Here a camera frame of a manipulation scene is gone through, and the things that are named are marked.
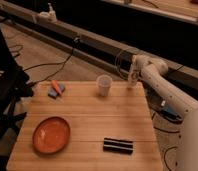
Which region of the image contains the blue sponge block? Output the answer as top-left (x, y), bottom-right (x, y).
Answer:
top-left (48, 84), bottom-right (65, 99)

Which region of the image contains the long metal rail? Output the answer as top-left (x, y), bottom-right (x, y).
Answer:
top-left (0, 0), bottom-right (198, 90)

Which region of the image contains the black cable from rail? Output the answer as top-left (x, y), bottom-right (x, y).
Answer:
top-left (23, 36), bottom-right (81, 84)

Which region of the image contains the black striped box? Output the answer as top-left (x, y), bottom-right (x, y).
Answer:
top-left (103, 138), bottom-right (133, 154)

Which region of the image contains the black floor cable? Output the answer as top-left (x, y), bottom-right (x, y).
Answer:
top-left (151, 109), bottom-right (183, 171)

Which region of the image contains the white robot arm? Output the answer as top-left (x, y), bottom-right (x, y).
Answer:
top-left (132, 55), bottom-right (198, 171)

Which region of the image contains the orange carrot toy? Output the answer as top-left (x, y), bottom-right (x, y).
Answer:
top-left (51, 80), bottom-right (62, 96)

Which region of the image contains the white lotion bottle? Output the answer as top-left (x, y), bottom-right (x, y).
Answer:
top-left (128, 64), bottom-right (139, 88)

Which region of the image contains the blue power box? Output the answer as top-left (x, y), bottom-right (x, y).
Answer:
top-left (161, 100), bottom-right (180, 119)

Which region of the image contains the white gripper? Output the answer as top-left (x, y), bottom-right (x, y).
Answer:
top-left (132, 55), bottom-right (146, 74)

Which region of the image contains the clear plastic cup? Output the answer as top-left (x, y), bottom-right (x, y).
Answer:
top-left (97, 75), bottom-right (112, 97)

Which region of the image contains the orange plate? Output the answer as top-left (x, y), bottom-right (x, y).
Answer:
top-left (32, 117), bottom-right (70, 154)

